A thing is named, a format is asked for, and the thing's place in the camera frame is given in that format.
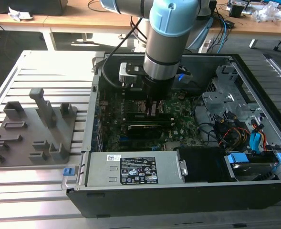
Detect black graphics card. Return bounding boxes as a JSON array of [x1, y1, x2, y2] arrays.
[[127, 123, 162, 139]]

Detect black plastic shroud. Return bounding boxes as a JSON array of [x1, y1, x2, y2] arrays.
[[176, 147, 236, 183]]

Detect black open PC case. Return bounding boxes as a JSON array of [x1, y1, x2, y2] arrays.
[[61, 52, 281, 219]]

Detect white power strip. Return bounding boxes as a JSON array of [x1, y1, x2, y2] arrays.
[[201, 39, 211, 53]]

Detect green motherboard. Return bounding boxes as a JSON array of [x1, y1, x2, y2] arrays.
[[96, 90, 208, 152]]

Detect hard disk in blue carrier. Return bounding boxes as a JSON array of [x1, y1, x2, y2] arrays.
[[225, 152, 281, 182]]

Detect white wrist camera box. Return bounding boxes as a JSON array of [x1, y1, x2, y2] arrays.
[[118, 62, 146, 83]]

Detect orange red wire bundle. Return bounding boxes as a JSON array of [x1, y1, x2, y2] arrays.
[[222, 127, 250, 148]]

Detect black computer tower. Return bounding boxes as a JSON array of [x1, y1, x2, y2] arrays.
[[208, 0, 218, 18]]

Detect metal drive cage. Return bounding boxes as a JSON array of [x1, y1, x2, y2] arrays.
[[201, 64, 267, 134]]

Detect black camera cable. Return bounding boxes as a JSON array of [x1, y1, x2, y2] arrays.
[[101, 16, 145, 89]]

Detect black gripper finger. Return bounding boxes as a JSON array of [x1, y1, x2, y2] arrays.
[[146, 96, 153, 115], [152, 99, 160, 117]]

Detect clear plastic bags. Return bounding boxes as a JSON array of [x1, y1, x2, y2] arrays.
[[252, 1, 281, 23]]

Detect silver power supply unit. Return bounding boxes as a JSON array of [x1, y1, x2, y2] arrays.
[[85, 151, 186, 188]]

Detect grey camera with blue plug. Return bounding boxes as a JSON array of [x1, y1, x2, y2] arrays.
[[176, 66, 194, 83]]

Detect small black box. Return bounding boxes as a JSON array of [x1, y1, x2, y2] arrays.
[[228, 4, 245, 18]]

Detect blue flat wire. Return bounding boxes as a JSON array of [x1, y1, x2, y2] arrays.
[[249, 121, 266, 153]]

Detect crumpled white paper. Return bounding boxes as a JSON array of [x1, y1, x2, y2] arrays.
[[8, 6, 33, 22]]

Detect grey parts rack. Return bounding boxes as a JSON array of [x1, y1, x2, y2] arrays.
[[0, 87, 79, 167]]

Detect large black box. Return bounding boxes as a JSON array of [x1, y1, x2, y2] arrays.
[[0, 0, 64, 16]]

